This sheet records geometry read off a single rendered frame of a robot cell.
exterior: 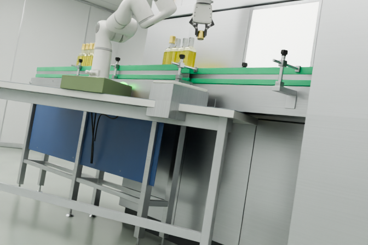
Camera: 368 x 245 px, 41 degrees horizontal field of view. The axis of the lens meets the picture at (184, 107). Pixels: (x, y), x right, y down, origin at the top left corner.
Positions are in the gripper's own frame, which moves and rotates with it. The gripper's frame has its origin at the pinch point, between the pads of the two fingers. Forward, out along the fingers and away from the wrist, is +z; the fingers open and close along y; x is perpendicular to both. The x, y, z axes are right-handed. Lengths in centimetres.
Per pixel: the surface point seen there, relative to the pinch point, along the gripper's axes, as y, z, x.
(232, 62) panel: -17.8, 13.9, 1.6
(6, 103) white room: 258, 80, -545
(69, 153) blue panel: 74, 79, -66
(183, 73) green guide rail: 7.2, 21.5, 0.3
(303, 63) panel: -45, 14, 37
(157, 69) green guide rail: 21.1, 20.5, -6.0
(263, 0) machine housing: -29.4, -18.5, 9.1
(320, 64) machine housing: -36, 17, 85
